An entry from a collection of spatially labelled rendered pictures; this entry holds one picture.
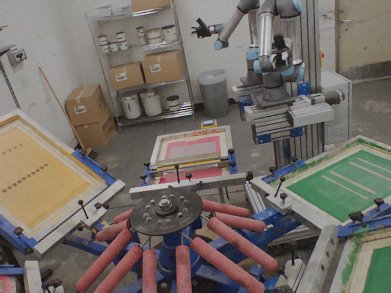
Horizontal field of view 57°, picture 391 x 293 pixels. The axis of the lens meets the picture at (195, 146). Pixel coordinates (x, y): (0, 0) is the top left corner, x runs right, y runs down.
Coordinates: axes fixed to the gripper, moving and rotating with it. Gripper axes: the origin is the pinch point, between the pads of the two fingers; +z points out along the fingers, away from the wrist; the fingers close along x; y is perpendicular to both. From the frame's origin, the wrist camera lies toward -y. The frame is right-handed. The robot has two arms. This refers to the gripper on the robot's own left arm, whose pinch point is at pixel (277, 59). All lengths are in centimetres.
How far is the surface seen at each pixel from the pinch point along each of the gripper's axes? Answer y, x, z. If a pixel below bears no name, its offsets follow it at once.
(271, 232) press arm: 73, 14, 41
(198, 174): 64, 66, -5
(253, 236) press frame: 62, 17, 56
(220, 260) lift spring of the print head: 44, 19, 88
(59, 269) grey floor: 138, 222, 8
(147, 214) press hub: 29, 47, 79
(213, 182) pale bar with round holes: 58, 47, 15
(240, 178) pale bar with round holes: 59, 33, 10
